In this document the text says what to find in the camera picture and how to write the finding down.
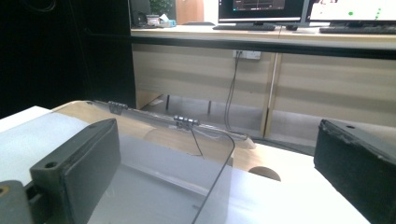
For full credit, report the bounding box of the white-screen computer monitor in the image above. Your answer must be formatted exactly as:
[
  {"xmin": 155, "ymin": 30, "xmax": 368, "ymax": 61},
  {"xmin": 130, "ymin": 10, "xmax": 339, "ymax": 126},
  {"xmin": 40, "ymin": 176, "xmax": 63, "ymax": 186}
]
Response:
[{"xmin": 306, "ymin": 0, "xmax": 396, "ymax": 26}]

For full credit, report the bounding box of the white wall socket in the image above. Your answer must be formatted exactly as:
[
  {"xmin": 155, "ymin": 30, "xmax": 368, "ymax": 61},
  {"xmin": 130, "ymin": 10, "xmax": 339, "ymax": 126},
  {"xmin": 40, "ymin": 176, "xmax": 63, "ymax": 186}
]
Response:
[{"xmin": 233, "ymin": 49, "xmax": 262, "ymax": 61}]

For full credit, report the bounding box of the long light wooden desk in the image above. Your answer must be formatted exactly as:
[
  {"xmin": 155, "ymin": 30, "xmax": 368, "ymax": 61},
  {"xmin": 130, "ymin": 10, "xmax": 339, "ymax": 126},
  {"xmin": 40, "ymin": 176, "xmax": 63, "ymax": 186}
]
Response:
[{"xmin": 130, "ymin": 24, "xmax": 396, "ymax": 138}]

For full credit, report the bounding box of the transparent grey plastic box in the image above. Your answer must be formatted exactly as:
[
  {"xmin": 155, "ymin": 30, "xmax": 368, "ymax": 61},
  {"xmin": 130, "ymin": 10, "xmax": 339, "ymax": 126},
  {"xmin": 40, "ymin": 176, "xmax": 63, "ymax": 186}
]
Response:
[{"xmin": 46, "ymin": 99, "xmax": 257, "ymax": 224}]

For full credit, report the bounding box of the black keyboard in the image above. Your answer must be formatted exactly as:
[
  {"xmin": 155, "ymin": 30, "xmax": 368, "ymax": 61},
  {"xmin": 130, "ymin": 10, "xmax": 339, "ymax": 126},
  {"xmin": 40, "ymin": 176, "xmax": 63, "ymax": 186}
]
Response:
[
  {"xmin": 213, "ymin": 23, "xmax": 276, "ymax": 32},
  {"xmin": 318, "ymin": 25, "xmax": 396, "ymax": 35}
]

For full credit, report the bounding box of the green potted plant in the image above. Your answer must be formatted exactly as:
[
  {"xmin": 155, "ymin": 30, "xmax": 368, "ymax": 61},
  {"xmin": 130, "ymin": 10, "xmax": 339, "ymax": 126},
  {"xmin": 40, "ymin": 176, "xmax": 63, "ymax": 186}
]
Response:
[{"xmin": 148, "ymin": 0, "xmax": 174, "ymax": 17}]

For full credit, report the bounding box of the light wooden table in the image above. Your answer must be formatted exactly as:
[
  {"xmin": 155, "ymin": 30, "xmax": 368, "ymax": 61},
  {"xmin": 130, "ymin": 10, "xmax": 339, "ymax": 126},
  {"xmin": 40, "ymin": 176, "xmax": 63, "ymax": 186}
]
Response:
[{"xmin": 51, "ymin": 100, "xmax": 316, "ymax": 183}]

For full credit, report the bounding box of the brown wooden door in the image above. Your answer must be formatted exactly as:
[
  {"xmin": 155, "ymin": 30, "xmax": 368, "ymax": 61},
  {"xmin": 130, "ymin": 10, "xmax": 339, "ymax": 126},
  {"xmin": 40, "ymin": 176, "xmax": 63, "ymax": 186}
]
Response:
[{"xmin": 175, "ymin": 0, "xmax": 205, "ymax": 24}]

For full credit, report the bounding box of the black desktop speaker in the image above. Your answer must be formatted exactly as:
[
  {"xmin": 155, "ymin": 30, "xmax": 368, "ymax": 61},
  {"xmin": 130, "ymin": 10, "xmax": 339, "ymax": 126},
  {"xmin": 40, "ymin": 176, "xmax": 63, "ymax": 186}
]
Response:
[{"xmin": 129, "ymin": 0, "xmax": 152, "ymax": 28}]

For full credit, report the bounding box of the black curtain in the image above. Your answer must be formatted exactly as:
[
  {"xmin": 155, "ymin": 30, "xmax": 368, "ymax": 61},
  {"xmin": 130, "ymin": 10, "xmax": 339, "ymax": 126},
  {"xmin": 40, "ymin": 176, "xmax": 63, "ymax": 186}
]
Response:
[{"xmin": 0, "ymin": 0, "xmax": 136, "ymax": 119}]

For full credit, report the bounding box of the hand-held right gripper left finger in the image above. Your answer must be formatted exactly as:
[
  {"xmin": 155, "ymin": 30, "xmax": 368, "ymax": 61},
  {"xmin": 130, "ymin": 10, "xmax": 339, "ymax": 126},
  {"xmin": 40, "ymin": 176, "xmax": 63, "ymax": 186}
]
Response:
[{"xmin": 30, "ymin": 118, "xmax": 122, "ymax": 224}]

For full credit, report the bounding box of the dark-screen computer monitor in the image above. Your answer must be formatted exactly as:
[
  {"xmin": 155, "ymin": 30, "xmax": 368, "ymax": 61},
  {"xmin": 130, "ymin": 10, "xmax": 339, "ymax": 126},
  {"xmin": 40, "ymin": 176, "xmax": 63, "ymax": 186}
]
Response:
[{"xmin": 218, "ymin": 0, "xmax": 306, "ymax": 24}]

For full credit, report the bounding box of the black power cable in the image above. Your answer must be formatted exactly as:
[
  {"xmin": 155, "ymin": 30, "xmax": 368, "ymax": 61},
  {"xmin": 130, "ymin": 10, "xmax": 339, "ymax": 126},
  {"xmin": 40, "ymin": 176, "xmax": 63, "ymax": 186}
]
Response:
[{"xmin": 223, "ymin": 50, "xmax": 243, "ymax": 132}]

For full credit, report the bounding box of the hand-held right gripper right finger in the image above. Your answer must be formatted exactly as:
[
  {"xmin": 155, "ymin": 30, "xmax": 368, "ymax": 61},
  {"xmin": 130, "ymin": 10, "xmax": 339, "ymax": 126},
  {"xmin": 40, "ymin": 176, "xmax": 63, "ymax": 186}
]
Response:
[{"xmin": 313, "ymin": 119, "xmax": 396, "ymax": 224}]

